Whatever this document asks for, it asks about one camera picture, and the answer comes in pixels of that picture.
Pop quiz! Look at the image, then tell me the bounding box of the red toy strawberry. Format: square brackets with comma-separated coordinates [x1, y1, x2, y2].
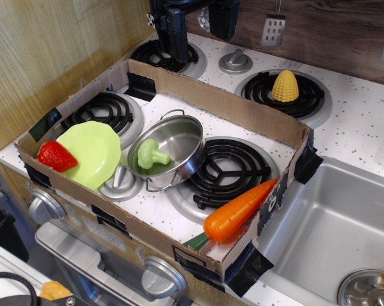
[37, 140, 78, 172]

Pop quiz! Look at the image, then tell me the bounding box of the black cable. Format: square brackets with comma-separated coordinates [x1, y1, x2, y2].
[0, 272, 39, 306]

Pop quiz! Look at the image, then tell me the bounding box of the grey oven knob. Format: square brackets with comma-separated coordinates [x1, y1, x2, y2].
[141, 256, 187, 299]
[28, 188, 67, 225]

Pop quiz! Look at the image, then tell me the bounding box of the hanging metal strainer spoon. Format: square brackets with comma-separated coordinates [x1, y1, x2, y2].
[197, 6, 210, 32]

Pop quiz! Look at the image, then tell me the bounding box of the orange toy carrot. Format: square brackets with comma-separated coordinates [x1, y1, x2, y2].
[203, 178, 278, 243]

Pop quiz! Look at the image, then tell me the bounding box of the grey left oven knob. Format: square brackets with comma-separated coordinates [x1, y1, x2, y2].
[28, 188, 67, 225]

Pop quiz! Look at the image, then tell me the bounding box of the light green plastic plate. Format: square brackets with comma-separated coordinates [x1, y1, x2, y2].
[57, 121, 122, 190]

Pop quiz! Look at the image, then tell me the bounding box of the light green toy broccoli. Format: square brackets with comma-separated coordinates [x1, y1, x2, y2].
[137, 138, 170, 170]

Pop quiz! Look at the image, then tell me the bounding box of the grey right oven knob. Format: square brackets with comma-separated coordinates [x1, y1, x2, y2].
[141, 256, 187, 299]

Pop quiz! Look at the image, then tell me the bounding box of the back right black burner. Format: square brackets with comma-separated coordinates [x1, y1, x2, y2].
[236, 69, 332, 129]

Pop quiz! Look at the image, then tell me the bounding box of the grey stovetop knob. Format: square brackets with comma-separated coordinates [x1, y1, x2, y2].
[99, 164, 143, 202]
[218, 49, 253, 75]

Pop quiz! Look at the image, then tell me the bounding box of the yellow toy corn cob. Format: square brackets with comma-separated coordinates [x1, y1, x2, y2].
[271, 69, 299, 103]

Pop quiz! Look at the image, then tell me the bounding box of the orange cloth scrap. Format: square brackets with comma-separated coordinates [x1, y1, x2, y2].
[39, 280, 71, 301]

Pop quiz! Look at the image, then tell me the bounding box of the grey back stovetop knob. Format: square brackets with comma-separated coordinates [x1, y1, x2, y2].
[218, 49, 253, 75]

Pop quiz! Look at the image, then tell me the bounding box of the hanging metal slotted spatula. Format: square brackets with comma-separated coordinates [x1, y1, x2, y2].
[260, 1, 286, 47]

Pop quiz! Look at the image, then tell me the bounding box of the silver toy sink basin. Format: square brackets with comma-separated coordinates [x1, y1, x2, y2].
[244, 157, 384, 305]

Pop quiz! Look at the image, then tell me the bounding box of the silver oven door handle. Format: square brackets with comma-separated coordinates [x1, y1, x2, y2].
[35, 222, 159, 305]

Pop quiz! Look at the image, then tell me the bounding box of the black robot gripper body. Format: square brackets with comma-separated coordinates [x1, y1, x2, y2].
[149, 0, 241, 15]

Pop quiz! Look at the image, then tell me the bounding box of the silver sink drain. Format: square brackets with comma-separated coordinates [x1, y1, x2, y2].
[336, 269, 384, 305]

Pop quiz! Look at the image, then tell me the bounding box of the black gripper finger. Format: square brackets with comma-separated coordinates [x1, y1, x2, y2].
[208, 3, 240, 41]
[155, 7, 188, 63]

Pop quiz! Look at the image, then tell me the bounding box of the front left black burner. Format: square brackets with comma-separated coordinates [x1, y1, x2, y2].
[55, 91, 144, 150]

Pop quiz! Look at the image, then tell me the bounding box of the front right black burner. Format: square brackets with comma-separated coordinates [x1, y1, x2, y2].
[167, 137, 280, 224]

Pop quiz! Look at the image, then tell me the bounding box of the small steel pan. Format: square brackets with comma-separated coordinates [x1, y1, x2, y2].
[127, 110, 206, 192]

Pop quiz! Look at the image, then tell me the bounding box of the grey front stovetop knob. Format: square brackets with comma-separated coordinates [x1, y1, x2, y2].
[99, 164, 143, 202]

